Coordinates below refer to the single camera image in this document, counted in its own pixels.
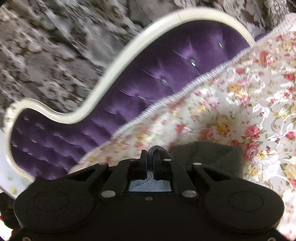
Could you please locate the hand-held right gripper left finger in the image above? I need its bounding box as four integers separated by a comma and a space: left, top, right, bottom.
67, 149, 149, 201

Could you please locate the floral blanket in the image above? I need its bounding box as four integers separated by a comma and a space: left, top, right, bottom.
68, 11, 296, 241

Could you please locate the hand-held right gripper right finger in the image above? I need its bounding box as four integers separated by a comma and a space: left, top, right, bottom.
153, 150, 232, 199

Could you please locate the patterned grey curtain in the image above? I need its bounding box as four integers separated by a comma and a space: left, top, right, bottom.
0, 0, 296, 133

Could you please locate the grey argyle sweater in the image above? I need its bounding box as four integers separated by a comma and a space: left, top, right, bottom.
128, 140, 245, 193

